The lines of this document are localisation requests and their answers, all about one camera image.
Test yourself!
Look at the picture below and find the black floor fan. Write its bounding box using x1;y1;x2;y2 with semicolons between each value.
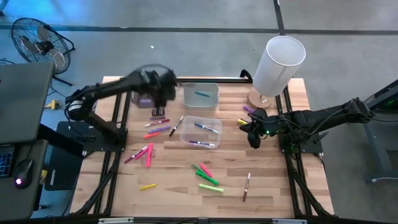
10;17;76;87

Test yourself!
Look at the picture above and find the clear plastic bin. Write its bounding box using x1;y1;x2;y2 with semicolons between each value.
180;115;223;149

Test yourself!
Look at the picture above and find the light green Sharpie highlighter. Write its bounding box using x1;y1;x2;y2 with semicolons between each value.
198;183;224;194

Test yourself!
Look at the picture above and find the black dry-erase marker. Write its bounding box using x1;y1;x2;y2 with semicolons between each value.
169;115;185;138

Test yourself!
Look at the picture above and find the dark grey translucent bin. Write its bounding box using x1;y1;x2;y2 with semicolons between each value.
130;88;169;110

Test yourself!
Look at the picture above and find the white cable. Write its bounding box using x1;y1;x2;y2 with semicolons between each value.
371;176;398;183

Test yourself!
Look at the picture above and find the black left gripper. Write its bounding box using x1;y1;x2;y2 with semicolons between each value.
141;64;178;117

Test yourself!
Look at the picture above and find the backlit keyboard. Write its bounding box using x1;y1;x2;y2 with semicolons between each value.
0;145;16;179

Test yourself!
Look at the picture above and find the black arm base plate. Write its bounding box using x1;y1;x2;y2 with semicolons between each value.
278;129;324;154
57;120;129;154

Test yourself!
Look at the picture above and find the white metal bracket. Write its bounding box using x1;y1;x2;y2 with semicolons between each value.
272;218;308;224
98;217;134;224

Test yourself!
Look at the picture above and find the white shade table lamp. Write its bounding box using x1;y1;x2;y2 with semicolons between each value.
248;35;307;110

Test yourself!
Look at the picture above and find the dark grey desk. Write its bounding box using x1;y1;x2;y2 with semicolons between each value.
0;139;49;220

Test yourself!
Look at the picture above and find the magenta dry-erase marker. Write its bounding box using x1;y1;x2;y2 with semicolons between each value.
124;145;149;164

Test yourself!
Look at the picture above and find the red dry-erase marker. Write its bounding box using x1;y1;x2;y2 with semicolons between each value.
144;119;171;128

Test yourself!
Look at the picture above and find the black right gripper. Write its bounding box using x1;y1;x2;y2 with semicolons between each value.
247;108;282;149

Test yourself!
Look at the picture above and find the black computer mouse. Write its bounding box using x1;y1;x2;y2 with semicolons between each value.
14;159;34;189

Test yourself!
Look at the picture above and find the brown dry-erase marker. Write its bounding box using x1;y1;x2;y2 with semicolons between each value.
242;172;251;203

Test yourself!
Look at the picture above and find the dark grey equipment stand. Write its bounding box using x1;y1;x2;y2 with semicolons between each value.
354;79;398;184

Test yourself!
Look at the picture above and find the light grey plastic bin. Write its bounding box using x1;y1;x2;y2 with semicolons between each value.
182;82;220;111

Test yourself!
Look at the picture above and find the black computer case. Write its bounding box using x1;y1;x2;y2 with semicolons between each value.
44;146;84;191

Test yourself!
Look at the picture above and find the pink highlighter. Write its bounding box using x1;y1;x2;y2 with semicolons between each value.
146;142;154;168

